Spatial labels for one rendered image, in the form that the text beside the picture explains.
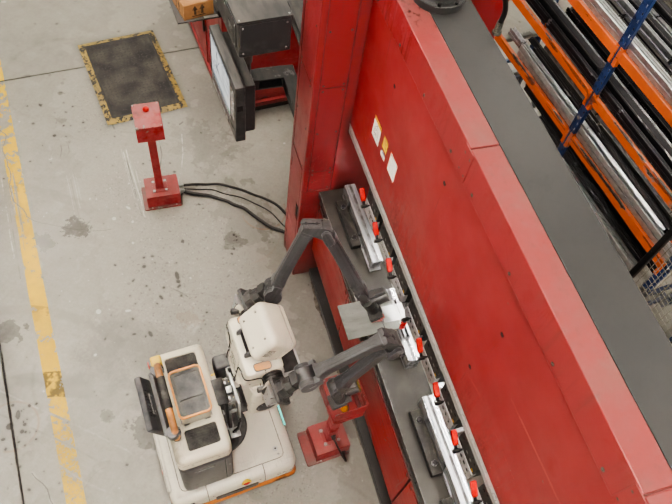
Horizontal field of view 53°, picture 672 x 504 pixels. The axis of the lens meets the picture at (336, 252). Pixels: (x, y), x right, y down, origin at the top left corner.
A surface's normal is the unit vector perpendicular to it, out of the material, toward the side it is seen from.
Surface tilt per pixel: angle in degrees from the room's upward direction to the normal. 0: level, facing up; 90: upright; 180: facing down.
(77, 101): 0
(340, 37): 90
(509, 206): 0
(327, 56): 90
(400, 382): 0
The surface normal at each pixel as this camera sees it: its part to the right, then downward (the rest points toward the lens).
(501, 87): 0.11, -0.53
